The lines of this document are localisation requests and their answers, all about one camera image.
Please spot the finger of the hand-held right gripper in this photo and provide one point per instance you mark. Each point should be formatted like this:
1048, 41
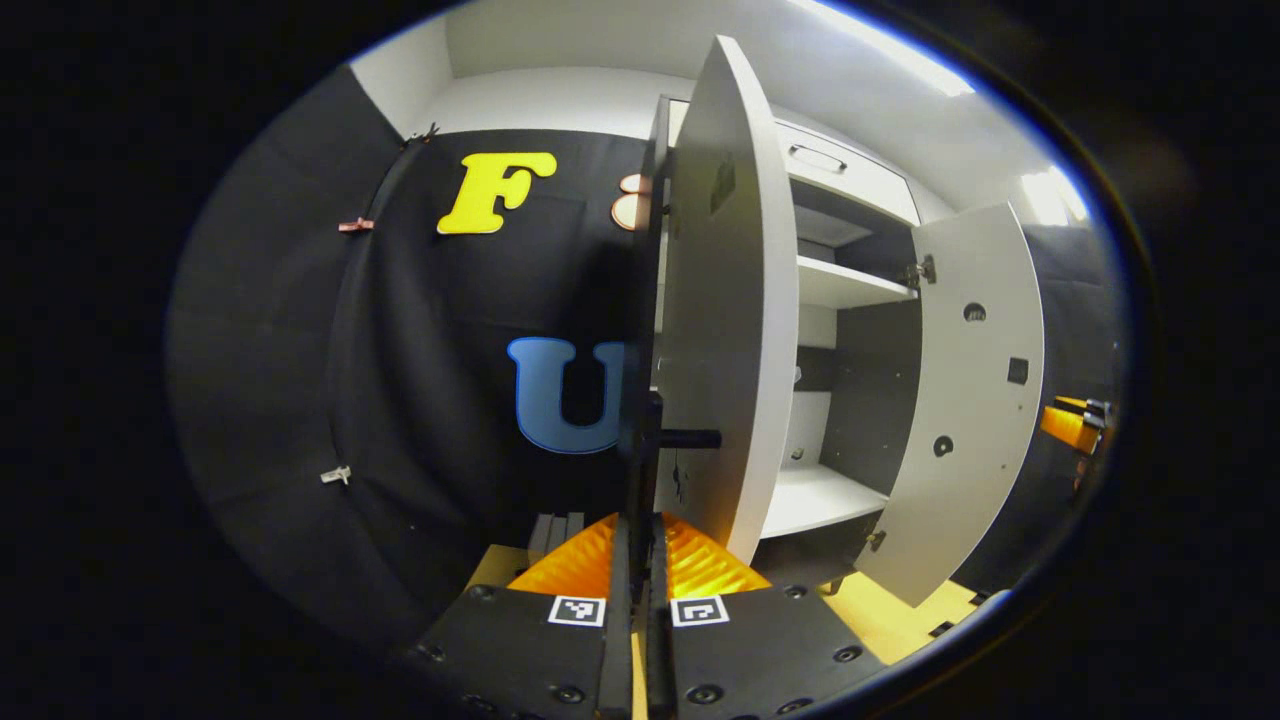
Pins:
1065, 430
1098, 413

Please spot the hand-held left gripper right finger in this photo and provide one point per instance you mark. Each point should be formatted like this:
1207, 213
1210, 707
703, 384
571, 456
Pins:
658, 670

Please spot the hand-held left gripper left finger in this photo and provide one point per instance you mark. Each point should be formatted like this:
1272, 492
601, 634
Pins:
617, 660

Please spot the beige cabinet door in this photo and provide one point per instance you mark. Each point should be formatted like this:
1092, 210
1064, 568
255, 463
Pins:
720, 300
970, 400

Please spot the grey double-door shoe cabinet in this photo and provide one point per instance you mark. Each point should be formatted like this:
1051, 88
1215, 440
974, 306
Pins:
870, 400

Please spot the metal door hinge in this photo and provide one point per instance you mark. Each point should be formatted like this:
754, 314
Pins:
877, 541
920, 272

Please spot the white cabinet shelf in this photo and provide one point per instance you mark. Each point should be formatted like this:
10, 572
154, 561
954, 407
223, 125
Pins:
845, 283
815, 500

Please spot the beige cabinet drawer front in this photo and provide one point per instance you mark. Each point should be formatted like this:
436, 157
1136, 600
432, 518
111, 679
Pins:
860, 180

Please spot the short ceiling light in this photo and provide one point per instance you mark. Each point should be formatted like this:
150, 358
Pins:
1050, 195

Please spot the black backdrop cloth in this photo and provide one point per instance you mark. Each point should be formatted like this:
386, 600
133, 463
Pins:
430, 350

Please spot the red and white clip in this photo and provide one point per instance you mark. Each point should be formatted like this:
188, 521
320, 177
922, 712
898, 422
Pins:
355, 225

